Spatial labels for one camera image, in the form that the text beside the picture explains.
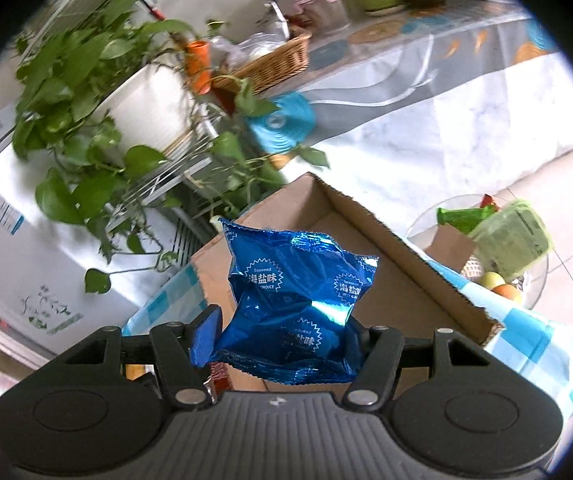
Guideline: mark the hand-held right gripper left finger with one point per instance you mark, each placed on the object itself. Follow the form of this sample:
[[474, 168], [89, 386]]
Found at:
[[207, 336]]

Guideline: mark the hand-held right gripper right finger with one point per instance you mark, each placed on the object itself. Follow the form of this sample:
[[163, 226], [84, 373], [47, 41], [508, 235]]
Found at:
[[377, 360]]

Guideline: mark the large red snack bag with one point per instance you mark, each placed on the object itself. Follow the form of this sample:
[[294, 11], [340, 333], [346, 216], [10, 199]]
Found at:
[[220, 380]]

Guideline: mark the brown cardboard box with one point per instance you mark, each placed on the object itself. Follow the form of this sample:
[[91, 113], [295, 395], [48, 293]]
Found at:
[[416, 290]]

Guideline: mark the blue foil snack packet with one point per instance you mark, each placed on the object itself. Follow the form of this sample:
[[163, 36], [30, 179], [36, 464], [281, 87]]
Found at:
[[286, 300]]

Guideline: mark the brown paper box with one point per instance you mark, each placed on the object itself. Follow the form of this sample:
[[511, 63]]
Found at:
[[449, 250]]

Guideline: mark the glass bowl with groceries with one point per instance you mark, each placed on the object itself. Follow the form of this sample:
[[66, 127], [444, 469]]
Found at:
[[421, 230]]

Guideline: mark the green apple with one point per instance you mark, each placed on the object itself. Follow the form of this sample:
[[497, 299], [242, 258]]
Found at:
[[491, 280]]

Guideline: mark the orange fruit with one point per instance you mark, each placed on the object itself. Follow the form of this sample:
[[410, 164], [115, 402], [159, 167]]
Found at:
[[509, 293]]

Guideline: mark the blue checkered tablecloth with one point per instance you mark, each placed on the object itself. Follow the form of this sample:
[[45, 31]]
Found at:
[[541, 340]]

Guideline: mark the green snack packet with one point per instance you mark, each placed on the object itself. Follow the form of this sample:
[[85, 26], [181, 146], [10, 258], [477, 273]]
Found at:
[[461, 216]]

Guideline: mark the green plastic container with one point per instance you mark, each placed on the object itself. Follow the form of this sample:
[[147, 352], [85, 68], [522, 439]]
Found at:
[[511, 237]]

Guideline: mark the metal plant stand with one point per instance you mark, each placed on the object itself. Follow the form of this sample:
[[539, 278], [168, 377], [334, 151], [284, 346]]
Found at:
[[194, 147]]

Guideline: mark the small red packet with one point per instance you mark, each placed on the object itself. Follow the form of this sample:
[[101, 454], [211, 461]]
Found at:
[[489, 202]]

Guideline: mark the white refrigerator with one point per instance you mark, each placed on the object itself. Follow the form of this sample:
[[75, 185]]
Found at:
[[6, 260]]

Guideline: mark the blue round disc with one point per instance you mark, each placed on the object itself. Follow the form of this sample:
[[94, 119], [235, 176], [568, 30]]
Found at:
[[281, 122]]

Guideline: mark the white round plant pot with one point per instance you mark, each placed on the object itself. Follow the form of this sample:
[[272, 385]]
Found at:
[[151, 105]]

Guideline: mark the grey white patterned table cover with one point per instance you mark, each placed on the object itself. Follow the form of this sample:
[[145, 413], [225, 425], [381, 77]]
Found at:
[[416, 110]]

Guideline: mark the orange cup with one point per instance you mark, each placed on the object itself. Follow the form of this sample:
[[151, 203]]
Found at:
[[197, 62]]

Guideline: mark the wicker basket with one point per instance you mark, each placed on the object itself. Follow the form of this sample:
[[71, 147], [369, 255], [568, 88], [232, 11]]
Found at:
[[276, 62]]

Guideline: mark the clear plastic bag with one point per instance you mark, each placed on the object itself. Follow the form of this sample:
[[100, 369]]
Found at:
[[254, 45]]

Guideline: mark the green pothos plant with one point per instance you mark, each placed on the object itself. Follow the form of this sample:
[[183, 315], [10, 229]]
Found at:
[[66, 60]]

